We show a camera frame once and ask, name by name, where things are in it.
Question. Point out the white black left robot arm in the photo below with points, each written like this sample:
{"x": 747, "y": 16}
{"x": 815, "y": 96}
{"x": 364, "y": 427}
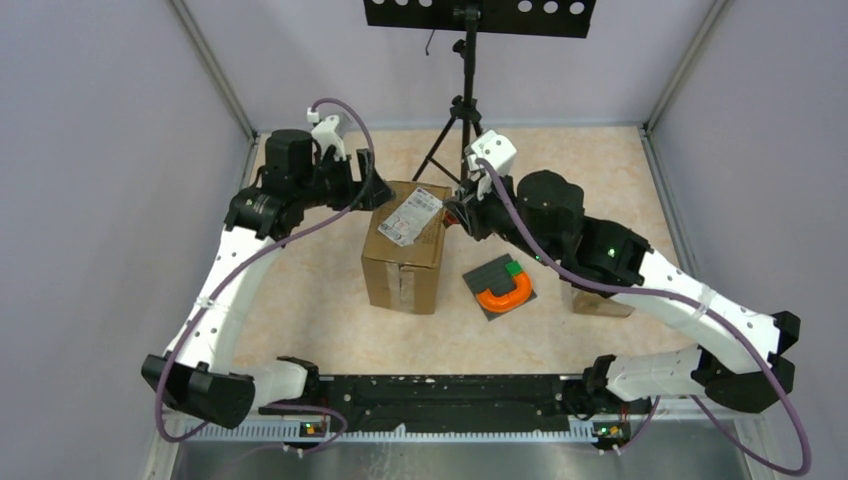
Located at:
{"x": 194, "y": 374}

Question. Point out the black perforated tripod tray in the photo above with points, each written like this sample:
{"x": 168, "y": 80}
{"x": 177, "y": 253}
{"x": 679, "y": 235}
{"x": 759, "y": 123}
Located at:
{"x": 567, "y": 19}

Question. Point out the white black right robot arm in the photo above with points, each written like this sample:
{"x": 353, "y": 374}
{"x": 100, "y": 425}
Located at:
{"x": 736, "y": 356}

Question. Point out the large cardboard express box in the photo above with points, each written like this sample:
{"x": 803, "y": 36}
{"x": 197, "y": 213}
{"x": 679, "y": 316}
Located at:
{"x": 405, "y": 279}

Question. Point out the black tripod stand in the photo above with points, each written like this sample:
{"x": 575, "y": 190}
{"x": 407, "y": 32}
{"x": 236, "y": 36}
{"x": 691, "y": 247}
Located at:
{"x": 468, "y": 99}

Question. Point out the white shipping label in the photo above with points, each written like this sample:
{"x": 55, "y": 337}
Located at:
{"x": 417, "y": 208}

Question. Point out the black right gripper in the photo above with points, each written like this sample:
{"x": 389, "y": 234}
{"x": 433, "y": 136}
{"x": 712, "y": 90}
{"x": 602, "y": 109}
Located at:
{"x": 470, "y": 209}

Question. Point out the small cardboard box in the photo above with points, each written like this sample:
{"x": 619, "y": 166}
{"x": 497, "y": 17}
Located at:
{"x": 591, "y": 304}

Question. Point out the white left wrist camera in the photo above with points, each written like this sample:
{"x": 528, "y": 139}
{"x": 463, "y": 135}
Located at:
{"x": 329, "y": 131}

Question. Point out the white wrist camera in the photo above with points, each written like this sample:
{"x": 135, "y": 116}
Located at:
{"x": 329, "y": 131}
{"x": 497, "y": 150}

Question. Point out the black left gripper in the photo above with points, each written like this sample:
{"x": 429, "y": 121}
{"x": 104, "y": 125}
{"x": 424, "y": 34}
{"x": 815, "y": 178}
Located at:
{"x": 374, "y": 190}

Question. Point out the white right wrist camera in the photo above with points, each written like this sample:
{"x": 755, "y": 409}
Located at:
{"x": 497, "y": 150}

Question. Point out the green block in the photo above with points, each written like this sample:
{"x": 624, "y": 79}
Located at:
{"x": 514, "y": 268}

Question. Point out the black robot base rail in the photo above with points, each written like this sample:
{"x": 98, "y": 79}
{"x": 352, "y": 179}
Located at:
{"x": 460, "y": 404}

